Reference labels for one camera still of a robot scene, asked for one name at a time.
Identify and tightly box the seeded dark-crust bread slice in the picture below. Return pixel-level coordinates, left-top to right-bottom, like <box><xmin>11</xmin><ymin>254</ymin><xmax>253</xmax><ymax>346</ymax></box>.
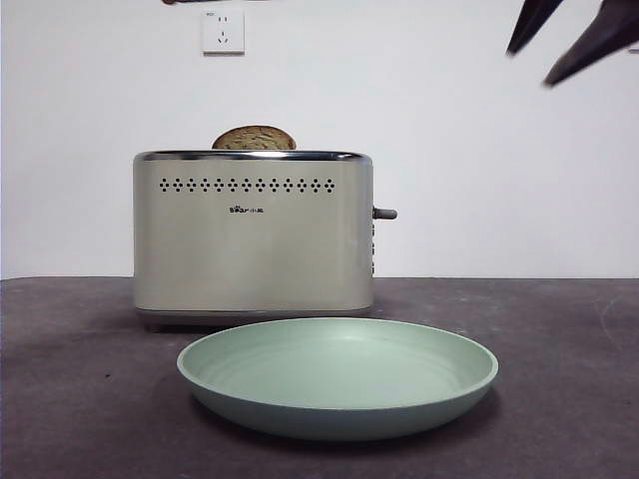
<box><xmin>211</xmin><ymin>124</ymin><xmax>298</xmax><ymax>151</ymax></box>

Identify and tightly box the pale green round plate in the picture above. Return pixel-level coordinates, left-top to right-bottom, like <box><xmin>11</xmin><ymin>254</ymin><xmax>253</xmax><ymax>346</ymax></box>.
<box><xmin>176</xmin><ymin>316</ymin><xmax>500</xmax><ymax>442</ymax></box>

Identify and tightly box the cream two-slot toaster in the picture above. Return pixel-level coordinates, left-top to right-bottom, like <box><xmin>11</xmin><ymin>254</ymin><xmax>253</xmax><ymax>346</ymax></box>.
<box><xmin>132</xmin><ymin>148</ymin><xmax>399</xmax><ymax>333</ymax></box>

